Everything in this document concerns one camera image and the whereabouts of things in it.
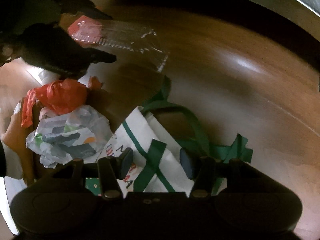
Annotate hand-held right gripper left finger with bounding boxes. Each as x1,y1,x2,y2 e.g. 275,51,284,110
71,147,134,201

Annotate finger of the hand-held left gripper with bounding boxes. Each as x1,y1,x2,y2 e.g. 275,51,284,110
22,23,117,78
59,0,113,21

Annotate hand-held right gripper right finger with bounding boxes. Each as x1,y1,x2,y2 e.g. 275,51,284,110
179,147,251,198

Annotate white tote bag green handles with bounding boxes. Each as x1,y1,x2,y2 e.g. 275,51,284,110
0,67,253,205

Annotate clear plastic container red label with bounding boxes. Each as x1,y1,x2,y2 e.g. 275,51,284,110
67,15,170,73

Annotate orange plastic bag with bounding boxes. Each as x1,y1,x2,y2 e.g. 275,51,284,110
21,77,104,128

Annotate crumpled white printed plastic bag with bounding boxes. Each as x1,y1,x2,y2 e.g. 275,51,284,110
26,105,113,169

